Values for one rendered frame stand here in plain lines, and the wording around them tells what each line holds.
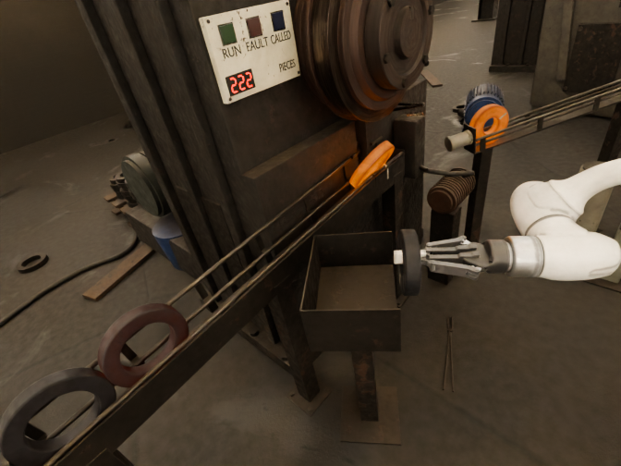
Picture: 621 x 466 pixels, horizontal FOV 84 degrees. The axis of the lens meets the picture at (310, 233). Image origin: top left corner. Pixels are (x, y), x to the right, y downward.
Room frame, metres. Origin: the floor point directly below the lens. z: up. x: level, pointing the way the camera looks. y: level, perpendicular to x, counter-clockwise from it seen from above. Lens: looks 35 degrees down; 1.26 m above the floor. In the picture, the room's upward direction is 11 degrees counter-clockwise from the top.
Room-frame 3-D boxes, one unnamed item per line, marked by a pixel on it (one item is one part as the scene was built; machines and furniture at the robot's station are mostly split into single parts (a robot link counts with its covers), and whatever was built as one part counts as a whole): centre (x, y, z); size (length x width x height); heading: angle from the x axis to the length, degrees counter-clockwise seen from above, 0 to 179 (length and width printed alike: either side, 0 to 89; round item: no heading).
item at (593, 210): (1.11, -1.14, 0.26); 0.12 x 0.12 x 0.52
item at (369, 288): (0.60, -0.08, 0.36); 0.26 x 0.20 x 0.72; 167
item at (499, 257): (0.56, -0.37, 0.71); 0.09 x 0.08 x 0.07; 77
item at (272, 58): (0.97, 0.04, 1.15); 0.26 x 0.02 x 0.18; 132
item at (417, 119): (1.28, -0.45, 0.68); 0.11 x 0.08 x 0.24; 42
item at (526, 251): (0.54, -0.44, 0.71); 0.09 x 0.06 x 0.09; 167
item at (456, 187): (1.23, -0.62, 0.27); 0.22 x 0.13 x 0.53; 132
